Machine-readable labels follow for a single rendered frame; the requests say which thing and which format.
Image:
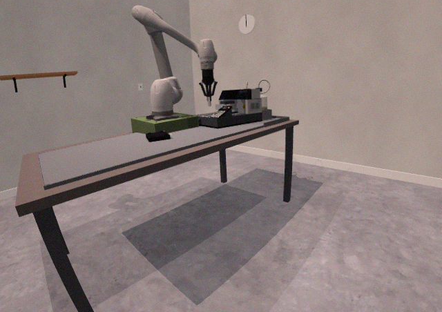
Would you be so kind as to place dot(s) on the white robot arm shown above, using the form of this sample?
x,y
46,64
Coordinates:
x,y
162,98

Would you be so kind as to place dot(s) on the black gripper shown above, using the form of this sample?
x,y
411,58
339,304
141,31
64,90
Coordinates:
x,y
207,79

